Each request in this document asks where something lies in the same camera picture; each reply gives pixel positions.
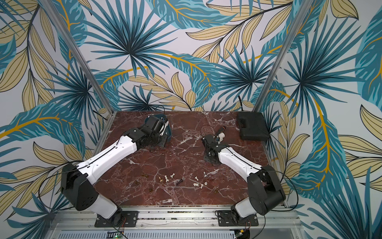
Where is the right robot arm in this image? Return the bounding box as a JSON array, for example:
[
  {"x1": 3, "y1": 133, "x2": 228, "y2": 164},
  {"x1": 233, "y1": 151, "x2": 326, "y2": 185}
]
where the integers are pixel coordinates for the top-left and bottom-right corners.
[{"x1": 201, "y1": 134, "x2": 286, "y2": 219}]

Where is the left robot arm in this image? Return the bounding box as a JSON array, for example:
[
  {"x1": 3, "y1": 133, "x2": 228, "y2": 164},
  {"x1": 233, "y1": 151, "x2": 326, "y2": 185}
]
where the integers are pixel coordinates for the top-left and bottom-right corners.
[{"x1": 60, "y1": 115, "x2": 171, "y2": 226}]

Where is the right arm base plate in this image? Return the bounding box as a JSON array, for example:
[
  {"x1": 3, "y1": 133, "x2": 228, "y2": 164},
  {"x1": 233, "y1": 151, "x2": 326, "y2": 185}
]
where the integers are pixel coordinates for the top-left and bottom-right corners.
[{"x1": 215, "y1": 210, "x2": 259, "y2": 227}]

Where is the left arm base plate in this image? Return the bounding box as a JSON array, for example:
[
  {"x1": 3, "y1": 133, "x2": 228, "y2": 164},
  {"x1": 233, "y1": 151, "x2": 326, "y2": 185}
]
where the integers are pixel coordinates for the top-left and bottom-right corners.
[{"x1": 95, "y1": 211, "x2": 139, "y2": 228}]

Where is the black and white bottle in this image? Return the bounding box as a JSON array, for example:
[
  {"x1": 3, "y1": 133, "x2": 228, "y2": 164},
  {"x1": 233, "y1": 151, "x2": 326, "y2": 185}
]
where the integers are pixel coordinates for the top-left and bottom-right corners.
[{"x1": 215, "y1": 126, "x2": 225, "y2": 142}]

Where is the teal plastic storage box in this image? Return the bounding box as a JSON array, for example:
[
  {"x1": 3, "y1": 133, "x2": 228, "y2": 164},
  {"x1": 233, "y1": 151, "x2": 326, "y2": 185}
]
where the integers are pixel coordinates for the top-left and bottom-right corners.
[{"x1": 154, "y1": 114, "x2": 172, "y2": 142}]

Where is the aluminium frame rail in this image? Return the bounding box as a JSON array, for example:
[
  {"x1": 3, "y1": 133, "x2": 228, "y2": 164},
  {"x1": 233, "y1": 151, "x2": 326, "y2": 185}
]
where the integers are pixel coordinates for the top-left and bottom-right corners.
[{"x1": 45, "y1": 205, "x2": 307, "y2": 239}]

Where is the black plastic case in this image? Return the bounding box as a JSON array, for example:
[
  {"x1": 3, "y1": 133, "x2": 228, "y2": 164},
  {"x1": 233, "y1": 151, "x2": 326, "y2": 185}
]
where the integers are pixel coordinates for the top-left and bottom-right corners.
[{"x1": 237, "y1": 112, "x2": 270, "y2": 141}]

